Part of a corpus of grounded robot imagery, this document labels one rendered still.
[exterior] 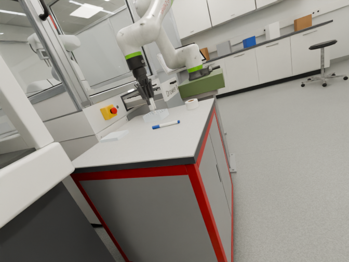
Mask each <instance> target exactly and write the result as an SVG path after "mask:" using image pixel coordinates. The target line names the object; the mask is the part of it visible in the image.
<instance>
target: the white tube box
mask: <svg viewBox="0 0 349 262"><path fill-rule="evenodd" d="M168 115H169V112H168V109H161V110H156V114H154V112H153V111H151V112H149V113H148V114H146V115H144V116H143V119H144V121H145V123H146V122H154V121H161V120H163V119H164V118H165V117H167V116H168Z"/></svg>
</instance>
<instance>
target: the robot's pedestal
mask: <svg viewBox="0 0 349 262"><path fill-rule="evenodd" d="M218 91H219V89H216V90H212V91H209V92H206V93H202V94H198V95H194V96H190V97H186V98H183V99H182V101H183V102H186V101H188V100H191V99H197V100H198V102H199V101H203V100H207V99H212V98H214V99H215V101H216V102H215V105H214V108H215V111H216V115H217V119H218V124H219V128H220V133H221V137H222V141H223V145H224V150H225V154H226V159H227V163H228V166H229V170H230V173H236V172H237V171H236V162H235V154H234V153H231V154H229V151H228V148H227V144H226V139H225V134H224V130H223V126H222V121H221V117H220V112H219V107H218V103H217V99H216V94H218Z"/></svg>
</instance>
